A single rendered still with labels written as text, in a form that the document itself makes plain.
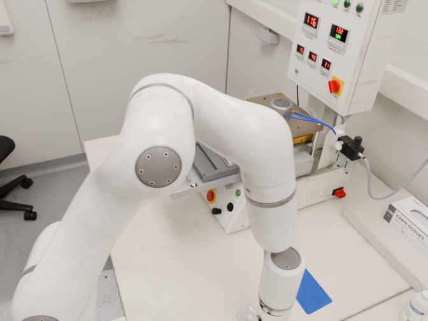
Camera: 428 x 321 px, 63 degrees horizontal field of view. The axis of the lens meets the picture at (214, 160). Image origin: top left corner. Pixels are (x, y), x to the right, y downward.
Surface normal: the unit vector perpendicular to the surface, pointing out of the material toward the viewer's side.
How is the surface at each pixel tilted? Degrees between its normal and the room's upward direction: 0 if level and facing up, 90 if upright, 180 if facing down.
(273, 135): 56
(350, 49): 90
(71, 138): 90
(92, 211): 71
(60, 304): 65
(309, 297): 0
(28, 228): 0
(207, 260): 0
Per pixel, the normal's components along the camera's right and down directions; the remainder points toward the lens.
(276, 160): 0.32, 0.48
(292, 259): 0.06, -0.78
